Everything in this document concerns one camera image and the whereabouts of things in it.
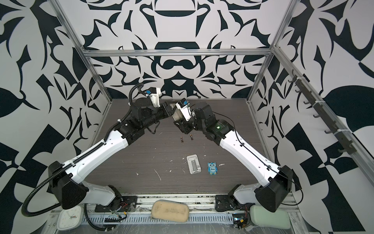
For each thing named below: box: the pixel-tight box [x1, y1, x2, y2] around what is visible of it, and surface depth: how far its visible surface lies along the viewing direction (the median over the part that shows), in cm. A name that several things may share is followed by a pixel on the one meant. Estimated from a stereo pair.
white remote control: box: [171, 106, 185, 122], surface depth 70 cm
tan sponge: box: [150, 199, 190, 223], surface depth 70 cm
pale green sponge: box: [249, 204, 291, 230], surface depth 69 cm
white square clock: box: [56, 205, 83, 232], surface depth 69 cm
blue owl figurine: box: [207, 161, 219, 176], surface depth 86 cm
